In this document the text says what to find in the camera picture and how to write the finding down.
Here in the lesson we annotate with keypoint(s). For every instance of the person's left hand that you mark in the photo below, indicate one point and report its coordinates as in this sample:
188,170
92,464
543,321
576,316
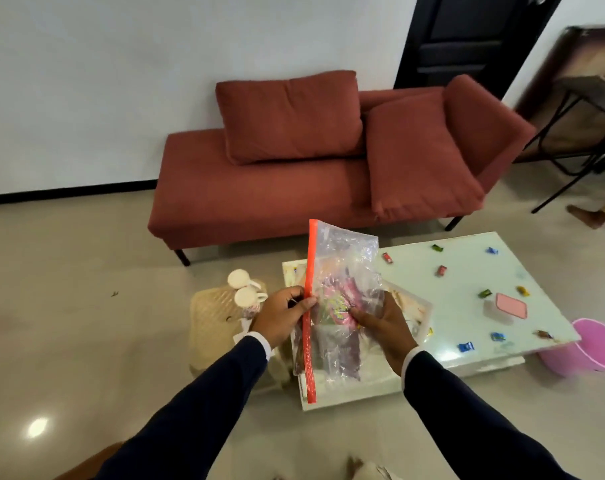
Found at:
277,319

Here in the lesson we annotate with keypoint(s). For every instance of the person's right hand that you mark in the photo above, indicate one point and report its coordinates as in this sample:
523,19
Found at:
392,339

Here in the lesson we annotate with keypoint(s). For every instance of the white floral mug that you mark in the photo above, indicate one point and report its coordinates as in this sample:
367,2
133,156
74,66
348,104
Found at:
240,278
247,297

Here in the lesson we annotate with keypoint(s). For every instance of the white printed tray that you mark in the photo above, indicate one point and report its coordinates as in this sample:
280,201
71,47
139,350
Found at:
415,307

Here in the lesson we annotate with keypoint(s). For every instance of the red candy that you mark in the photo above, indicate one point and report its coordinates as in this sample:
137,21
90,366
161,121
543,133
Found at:
387,258
441,270

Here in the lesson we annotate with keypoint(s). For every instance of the clear zip bag red seal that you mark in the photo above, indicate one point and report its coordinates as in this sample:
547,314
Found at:
332,254

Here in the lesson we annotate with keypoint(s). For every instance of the dark green candy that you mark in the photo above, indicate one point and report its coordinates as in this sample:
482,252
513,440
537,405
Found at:
485,293

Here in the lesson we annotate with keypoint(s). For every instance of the pink lidded clear container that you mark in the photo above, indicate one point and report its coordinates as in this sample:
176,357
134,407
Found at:
511,305

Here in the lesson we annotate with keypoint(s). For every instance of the yellow candy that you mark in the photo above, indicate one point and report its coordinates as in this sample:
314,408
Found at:
522,290

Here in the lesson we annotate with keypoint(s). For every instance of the brown candy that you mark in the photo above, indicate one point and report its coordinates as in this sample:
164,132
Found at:
545,334

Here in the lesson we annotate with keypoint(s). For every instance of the person's left forearm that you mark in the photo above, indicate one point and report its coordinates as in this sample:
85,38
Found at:
192,419

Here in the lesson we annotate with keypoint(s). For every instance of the person's right forearm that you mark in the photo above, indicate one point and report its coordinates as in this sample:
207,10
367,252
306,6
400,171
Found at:
462,424

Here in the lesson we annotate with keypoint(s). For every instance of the white coffee table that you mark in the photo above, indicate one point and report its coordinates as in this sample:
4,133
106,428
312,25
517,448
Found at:
462,304

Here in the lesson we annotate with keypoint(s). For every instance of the person's right leg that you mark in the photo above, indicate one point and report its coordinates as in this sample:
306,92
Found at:
377,472

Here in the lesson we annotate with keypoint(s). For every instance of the person's leg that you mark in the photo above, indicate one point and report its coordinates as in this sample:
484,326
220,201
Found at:
587,217
377,472

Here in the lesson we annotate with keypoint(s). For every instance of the beige plastic stool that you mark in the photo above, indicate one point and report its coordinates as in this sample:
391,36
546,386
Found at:
212,319

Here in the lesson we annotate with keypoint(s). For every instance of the red sofa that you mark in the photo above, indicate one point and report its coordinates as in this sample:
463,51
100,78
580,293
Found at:
232,194

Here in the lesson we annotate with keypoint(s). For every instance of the pink plastic bin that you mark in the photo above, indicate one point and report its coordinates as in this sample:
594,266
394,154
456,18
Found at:
582,354

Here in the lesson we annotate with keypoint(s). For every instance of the wide red cushion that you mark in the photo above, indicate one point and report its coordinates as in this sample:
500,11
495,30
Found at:
287,114

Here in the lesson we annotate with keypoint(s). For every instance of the black metal folding table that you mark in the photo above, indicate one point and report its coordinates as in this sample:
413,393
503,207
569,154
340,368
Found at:
587,89

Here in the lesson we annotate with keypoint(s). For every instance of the black door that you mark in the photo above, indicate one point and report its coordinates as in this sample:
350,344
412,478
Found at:
462,24

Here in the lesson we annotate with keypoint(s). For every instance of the brown wooden furniture frame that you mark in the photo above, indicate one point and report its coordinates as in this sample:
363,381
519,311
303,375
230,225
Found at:
92,464

